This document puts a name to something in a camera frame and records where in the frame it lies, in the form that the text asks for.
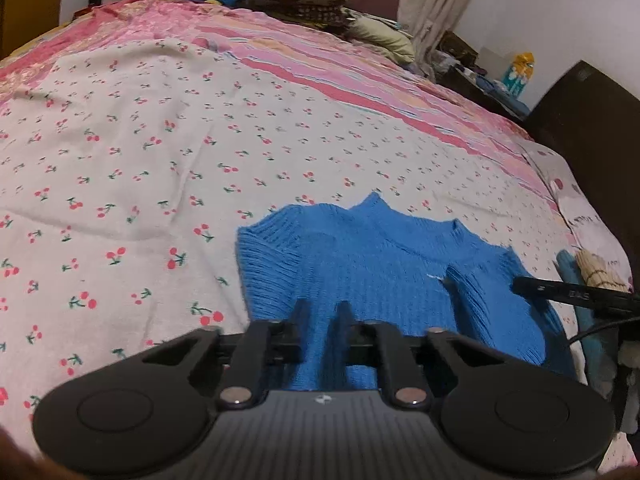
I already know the cream curtain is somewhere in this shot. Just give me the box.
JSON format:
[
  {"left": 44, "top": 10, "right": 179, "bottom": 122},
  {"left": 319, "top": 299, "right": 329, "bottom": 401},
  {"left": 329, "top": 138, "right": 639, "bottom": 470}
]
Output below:
[{"left": 397, "top": 0, "right": 493, "bottom": 78}]

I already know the cherry print bed sheet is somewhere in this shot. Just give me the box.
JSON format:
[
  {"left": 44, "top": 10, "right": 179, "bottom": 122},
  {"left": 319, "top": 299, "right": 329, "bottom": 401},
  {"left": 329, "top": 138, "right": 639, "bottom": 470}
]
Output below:
[{"left": 0, "top": 37, "right": 640, "bottom": 476}]

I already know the black cable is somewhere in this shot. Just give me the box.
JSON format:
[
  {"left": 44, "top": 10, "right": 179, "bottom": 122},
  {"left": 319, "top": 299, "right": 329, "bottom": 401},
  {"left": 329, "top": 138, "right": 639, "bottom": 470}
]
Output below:
[{"left": 566, "top": 316, "right": 640, "bottom": 347}]

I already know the beige pillow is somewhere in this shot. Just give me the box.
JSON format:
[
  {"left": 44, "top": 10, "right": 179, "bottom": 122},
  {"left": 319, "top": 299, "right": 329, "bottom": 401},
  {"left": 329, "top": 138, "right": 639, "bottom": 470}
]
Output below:
[{"left": 345, "top": 16, "right": 417, "bottom": 63}]

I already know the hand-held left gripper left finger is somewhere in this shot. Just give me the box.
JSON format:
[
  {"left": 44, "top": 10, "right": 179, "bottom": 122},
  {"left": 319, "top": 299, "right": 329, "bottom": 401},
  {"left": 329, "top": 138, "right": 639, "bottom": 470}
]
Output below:
[{"left": 142, "top": 299, "right": 311, "bottom": 408}]

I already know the wooden desk cabinet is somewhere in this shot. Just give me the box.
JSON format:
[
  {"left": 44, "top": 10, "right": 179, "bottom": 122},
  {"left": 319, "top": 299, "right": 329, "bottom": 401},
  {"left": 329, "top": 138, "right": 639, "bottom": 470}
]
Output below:
[{"left": 0, "top": 0, "right": 68, "bottom": 58}]

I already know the rolled bamboo mat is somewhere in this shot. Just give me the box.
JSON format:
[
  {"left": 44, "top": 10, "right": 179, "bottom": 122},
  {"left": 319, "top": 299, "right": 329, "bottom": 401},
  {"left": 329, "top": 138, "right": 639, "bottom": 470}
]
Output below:
[{"left": 574, "top": 249, "right": 632, "bottom": 292}]

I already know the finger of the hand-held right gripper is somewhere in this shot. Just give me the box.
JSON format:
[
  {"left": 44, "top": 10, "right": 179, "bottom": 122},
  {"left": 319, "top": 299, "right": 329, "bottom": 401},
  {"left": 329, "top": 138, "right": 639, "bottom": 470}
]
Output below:
[{"left": 510, "top": 275, "right": 640, "bottom": 317}]

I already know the dark wooden board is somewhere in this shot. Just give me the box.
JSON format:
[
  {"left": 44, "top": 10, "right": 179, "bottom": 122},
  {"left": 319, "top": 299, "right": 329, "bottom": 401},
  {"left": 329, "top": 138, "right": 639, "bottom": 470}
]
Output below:
[{"left": 525, "top": 60, "right": 640, "bottom": 281}]

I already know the dark wooden nightstand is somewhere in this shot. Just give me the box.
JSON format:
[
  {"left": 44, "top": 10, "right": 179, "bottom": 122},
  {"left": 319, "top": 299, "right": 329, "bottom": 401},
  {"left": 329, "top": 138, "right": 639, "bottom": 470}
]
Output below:
[{"left": 432, "top": 30, "right": 531, "bottom": 121}]

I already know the pink striped blanket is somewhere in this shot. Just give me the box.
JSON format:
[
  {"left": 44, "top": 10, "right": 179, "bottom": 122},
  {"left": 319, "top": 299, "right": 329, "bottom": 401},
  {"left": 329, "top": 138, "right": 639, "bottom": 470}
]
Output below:
[{"left": 0, "top": 0, "right": 566, "bottom": 201}]

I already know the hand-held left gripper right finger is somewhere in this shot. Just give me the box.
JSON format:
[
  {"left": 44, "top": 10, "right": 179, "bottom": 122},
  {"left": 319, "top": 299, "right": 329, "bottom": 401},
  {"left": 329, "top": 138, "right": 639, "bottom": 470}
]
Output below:
[{"left": 335, "top": 301, "right": 503, "bottom": 408}]

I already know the teal cloth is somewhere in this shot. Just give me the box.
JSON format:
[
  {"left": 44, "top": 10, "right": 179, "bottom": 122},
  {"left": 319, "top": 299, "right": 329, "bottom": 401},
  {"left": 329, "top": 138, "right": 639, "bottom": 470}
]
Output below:
[{"left": 556, "top": 249, "right": 623, "bottom": 401}]

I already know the yellow and teal packet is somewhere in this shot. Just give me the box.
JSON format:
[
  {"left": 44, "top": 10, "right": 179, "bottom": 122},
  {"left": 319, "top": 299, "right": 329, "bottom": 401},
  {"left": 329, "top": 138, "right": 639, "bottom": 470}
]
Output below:
[{"left": 502, "top": 51, "right": 535, "bottom": 98}]

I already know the blue striped knit sweater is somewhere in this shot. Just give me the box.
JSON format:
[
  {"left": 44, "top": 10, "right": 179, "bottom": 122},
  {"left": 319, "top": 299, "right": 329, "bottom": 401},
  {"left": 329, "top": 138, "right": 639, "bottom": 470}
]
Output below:
[{"left": 236, "top": 192, "right": 577, "bottom": 392}]

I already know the white printed pillow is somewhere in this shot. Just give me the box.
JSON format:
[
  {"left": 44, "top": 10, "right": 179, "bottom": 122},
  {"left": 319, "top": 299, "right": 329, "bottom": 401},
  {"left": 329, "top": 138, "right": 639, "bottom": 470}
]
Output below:
[{"left": 520, "top": 140, "right": 633, "bottom": 286}]

